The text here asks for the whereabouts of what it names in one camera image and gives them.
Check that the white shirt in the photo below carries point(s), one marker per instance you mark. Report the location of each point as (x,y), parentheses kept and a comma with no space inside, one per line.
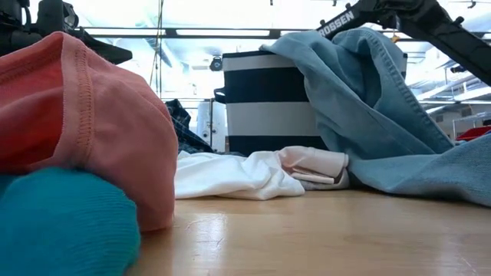
(230,176)

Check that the light blue jeans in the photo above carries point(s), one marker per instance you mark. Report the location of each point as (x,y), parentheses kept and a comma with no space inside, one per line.
(364,115)

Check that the black overhead frame bar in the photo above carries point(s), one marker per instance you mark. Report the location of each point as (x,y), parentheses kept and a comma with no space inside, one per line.
(222,33)

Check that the red bin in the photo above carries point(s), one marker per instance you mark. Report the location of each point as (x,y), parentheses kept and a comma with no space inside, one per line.
(475,134)

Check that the blue plaid shirt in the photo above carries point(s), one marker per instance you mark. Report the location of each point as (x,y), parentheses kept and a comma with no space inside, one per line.
(186,130)

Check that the small black hanging camera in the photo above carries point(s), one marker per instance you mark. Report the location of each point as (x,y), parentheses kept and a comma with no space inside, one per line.
(216,64)

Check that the pale pink cloth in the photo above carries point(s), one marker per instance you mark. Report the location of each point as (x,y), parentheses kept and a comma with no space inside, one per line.
(314,163)

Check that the navy white striped fabric bin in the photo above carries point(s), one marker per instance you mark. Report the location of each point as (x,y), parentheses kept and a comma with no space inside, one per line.
(264,88)

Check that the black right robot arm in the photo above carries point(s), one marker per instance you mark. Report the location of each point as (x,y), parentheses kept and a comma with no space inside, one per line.
(441,27)

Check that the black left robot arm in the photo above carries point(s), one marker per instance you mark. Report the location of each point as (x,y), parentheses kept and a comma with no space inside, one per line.
(23,34)

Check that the teal sock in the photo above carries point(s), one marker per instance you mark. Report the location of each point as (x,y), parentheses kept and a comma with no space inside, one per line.
(65,226)

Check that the coral pink shirt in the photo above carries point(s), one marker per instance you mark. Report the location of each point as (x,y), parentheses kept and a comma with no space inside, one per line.
(115,134)

